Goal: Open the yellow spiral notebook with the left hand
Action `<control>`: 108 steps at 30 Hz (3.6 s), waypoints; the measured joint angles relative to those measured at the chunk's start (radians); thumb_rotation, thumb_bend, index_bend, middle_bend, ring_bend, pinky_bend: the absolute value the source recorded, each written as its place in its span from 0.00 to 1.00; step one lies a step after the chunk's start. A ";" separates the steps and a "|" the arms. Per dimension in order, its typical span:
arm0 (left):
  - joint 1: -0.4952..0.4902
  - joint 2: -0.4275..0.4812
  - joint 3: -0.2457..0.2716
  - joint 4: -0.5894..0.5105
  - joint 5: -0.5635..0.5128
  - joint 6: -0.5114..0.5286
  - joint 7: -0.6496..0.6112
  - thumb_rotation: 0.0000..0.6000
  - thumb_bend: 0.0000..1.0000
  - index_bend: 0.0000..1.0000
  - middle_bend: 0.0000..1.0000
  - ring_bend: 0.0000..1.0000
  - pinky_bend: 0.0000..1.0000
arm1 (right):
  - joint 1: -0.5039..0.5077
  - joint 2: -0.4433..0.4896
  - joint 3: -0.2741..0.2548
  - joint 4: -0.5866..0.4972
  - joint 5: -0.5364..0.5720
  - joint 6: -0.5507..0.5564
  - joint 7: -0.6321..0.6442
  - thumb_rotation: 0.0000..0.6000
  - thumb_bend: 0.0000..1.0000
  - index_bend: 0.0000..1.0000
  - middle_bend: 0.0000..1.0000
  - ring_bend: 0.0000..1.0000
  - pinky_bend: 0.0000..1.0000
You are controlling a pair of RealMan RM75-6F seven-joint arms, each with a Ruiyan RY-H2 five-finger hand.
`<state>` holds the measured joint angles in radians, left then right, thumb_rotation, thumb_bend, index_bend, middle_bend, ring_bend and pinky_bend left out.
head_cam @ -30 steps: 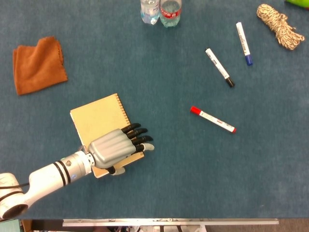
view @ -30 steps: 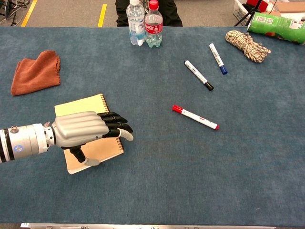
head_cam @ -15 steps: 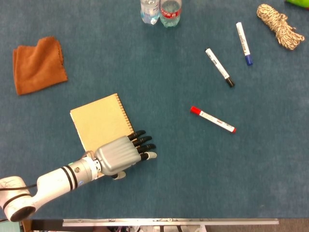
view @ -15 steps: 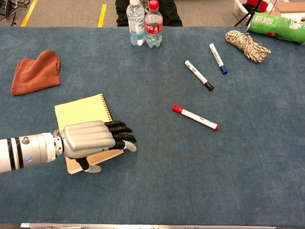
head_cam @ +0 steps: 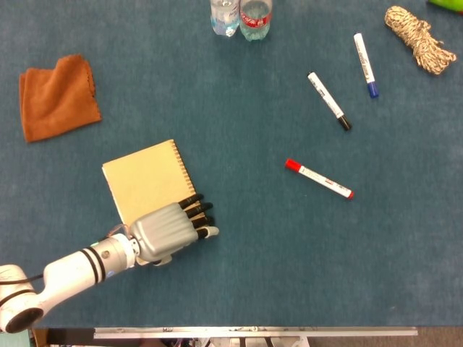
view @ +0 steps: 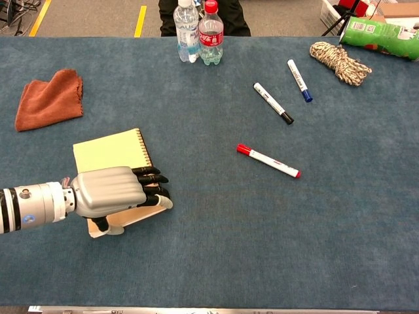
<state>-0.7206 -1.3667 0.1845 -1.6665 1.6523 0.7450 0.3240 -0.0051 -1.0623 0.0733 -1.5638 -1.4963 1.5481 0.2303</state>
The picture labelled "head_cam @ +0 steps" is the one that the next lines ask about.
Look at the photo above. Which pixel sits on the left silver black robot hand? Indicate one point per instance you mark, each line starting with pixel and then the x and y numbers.
pixel 162 231

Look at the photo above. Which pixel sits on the yellow spiral notebook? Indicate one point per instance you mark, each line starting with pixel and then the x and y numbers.
pixel 144 177

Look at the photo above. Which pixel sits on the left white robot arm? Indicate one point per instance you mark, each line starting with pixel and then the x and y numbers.
pixel 72 269

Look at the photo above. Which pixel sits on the blue felt table cover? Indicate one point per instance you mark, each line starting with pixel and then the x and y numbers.
pixel 253 260

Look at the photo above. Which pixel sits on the brown cardboard piece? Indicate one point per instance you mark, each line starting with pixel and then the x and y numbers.
pixel 40 338

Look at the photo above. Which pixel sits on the red cap white marker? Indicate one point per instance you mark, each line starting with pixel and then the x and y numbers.
pixel 318 179

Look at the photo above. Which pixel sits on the orange folded cloth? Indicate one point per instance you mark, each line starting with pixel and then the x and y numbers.
pixel 58 97

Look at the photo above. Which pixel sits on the teal flat panel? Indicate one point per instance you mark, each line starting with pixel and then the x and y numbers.
pixel 14 340

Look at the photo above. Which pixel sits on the black cap white marker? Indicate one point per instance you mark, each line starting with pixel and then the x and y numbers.
pixel 329 101

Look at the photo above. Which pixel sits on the blue label water bottle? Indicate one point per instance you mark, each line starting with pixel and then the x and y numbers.
pixel 222 21

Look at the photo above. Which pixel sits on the red label clear bottle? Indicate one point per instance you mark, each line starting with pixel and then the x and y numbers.
pixel 255 21

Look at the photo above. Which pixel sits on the blue cap white marker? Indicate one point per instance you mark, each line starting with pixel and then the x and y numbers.
pixel 365 63

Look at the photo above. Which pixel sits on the green chip can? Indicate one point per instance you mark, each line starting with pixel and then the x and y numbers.
pixel 448 3

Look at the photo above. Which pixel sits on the white metal frame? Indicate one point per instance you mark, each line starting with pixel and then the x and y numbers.
pixel 224 342

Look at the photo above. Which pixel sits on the aluminium table edge rail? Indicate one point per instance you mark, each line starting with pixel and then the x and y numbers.
pixel 253 332

